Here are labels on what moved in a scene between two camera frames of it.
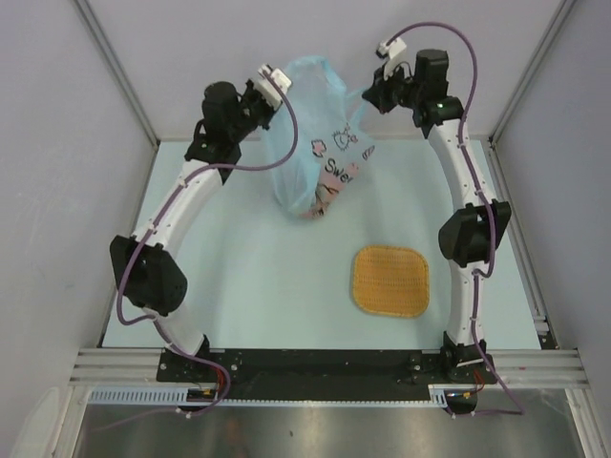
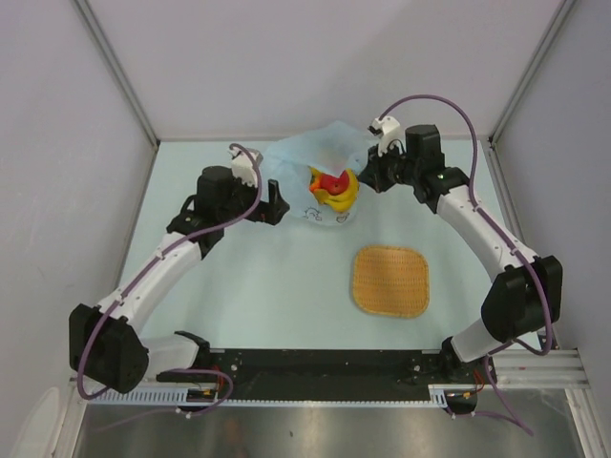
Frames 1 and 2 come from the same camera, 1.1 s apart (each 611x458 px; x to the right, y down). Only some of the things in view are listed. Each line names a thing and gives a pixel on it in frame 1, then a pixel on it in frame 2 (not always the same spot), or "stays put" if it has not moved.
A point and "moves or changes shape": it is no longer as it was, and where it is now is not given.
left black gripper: [254, 93] → [268, 212]
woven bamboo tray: [392, 281] stays put
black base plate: [324, 374] stays put
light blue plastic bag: [317, 138] moves or changes shape
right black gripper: [378, 93] → [373, 173]
